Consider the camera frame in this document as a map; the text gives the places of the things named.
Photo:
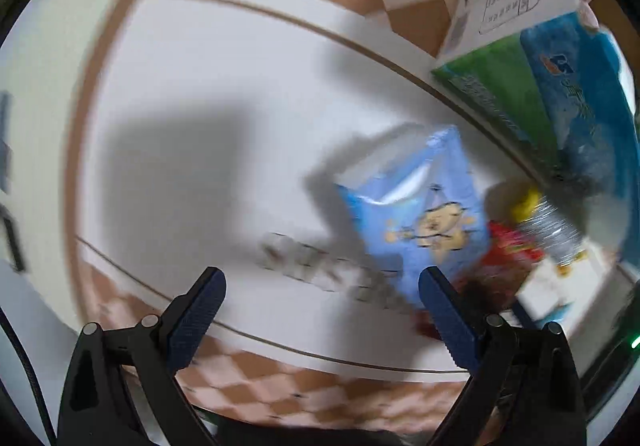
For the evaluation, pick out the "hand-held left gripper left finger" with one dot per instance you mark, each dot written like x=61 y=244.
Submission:
x=197 y=316

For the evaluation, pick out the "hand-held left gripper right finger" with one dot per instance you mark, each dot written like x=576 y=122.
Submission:
x=447 y=321

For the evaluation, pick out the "blue cartoon snack packet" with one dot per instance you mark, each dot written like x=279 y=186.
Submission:
x=425 y=221

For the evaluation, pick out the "red snack packet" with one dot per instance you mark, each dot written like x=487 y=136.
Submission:
x=507 y=246

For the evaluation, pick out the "small white box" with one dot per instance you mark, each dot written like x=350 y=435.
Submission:
x=550 y=293

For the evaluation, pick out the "clear bottle with yellow cap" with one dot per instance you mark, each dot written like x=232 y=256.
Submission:
x=552 y=228

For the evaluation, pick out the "white mat with brown edge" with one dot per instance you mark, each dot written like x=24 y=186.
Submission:
x=200 y=75

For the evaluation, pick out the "blue tissue pack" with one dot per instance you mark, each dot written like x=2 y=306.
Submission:
x=580 y=100

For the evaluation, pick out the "white and green cardboard box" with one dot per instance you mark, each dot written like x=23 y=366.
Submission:
x=500 y=5

